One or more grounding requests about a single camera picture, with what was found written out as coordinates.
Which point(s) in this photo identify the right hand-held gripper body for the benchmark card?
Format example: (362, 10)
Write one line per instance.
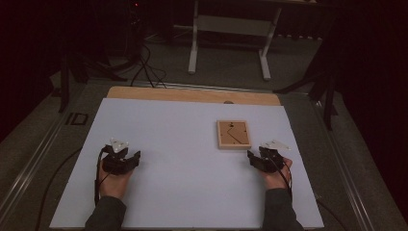
(271, 160)

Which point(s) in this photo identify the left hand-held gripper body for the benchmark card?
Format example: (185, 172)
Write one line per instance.
(116, 162)

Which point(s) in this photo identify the small wooden box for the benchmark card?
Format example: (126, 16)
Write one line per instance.
(234, 134)

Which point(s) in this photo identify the person's right hand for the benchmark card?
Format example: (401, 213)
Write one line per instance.
(275, 180)

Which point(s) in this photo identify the person's left hand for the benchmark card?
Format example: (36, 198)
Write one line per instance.
(113, 185)

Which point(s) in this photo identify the white board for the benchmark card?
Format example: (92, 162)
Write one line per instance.
(179, 186)

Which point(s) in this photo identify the black floor socket plate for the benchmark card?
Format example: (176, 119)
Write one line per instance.
(77, 119)

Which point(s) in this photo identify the black metal stand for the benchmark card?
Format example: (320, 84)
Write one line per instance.
(328, 96)
(65, 83)

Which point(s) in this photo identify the metal floor rail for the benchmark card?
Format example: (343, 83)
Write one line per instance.
(29, 173)
(348, 173)

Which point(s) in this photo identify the white metal table frame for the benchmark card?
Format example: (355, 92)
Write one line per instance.
(231, 25)

